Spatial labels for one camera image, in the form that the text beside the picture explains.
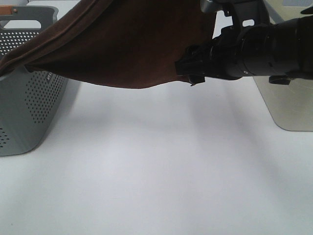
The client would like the brown towel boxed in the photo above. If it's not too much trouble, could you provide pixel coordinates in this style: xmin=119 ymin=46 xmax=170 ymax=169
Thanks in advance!
xmin=0 ymin=0 xmax=216 ymax=89

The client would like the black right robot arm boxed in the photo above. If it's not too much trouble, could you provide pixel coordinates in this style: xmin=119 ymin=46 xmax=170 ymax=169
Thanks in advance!
xmin=175 ymin=16 xmax=313 ymax=85

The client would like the grey perforated laundry basket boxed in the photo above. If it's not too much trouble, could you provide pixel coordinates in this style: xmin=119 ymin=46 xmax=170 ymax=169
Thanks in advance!
xmin=0 ymin=5 xmax=68 ymax=157

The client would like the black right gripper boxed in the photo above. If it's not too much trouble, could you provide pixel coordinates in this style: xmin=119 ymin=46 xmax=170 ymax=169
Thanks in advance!
xmin=175 ymin=35 xmax=244 ymax=86

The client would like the beige basket with grey rim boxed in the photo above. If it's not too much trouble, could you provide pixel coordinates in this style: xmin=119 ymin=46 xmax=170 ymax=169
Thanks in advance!
xmin=254 ymin=0 xmax=313 ymax=131

